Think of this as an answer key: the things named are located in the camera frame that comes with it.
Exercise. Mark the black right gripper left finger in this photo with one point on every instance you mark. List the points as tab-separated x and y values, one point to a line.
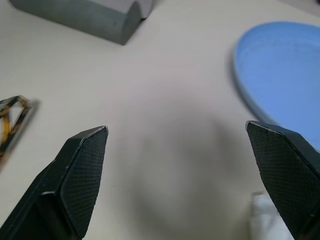
75	180

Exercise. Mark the grey wavy foam block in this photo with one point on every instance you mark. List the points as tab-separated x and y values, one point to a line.
87	17

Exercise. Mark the tortoiseshell glasses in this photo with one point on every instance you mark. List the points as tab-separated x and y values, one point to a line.
12	125

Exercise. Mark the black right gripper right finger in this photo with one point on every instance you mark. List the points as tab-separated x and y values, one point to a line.
287	172

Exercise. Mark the blue round plate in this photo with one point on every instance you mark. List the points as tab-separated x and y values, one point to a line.
280	70

